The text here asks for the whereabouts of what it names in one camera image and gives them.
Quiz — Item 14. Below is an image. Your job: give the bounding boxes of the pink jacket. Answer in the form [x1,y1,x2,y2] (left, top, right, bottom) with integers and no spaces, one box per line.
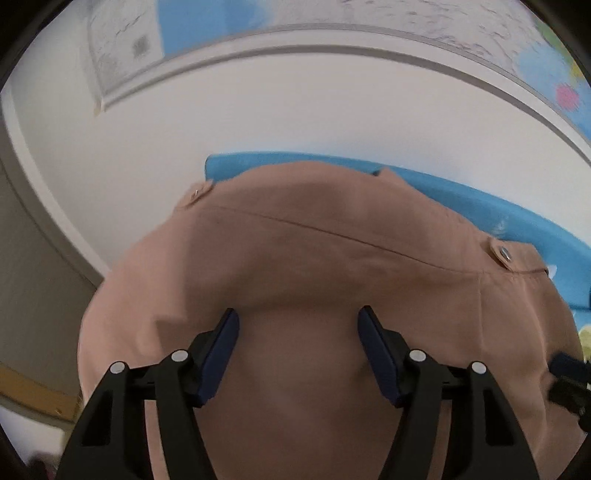
[78,162,584,479]

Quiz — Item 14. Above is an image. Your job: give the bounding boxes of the colourful wall map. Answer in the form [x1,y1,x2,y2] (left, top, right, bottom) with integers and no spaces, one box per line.
[82,1,590,156]

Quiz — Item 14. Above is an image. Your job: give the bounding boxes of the blue floral bed sheet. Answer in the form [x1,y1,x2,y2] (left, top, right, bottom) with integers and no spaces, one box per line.
[203,151,591,365]

